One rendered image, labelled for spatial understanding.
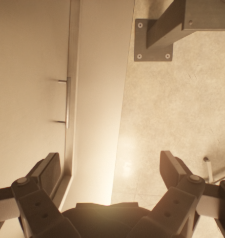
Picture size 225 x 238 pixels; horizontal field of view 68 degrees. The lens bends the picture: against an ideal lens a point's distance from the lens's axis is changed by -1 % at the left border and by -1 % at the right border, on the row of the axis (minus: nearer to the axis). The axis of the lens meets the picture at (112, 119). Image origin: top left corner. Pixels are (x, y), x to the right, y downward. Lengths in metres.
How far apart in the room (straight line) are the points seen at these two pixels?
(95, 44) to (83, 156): 0.41
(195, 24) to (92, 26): 0.31
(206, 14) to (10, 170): 0.56
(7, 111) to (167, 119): 1.36
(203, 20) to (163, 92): 0.98
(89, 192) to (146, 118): 0.90
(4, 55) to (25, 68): 0.06
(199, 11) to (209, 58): 1.07
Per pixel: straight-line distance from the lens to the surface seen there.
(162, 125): 1.53
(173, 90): 1.50
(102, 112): 0.62
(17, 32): 0.32
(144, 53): 1.42
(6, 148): 0.30
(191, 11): 0.55
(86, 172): 0.72
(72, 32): 0.60
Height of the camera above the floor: 1.40
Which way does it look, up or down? 75 degrees down
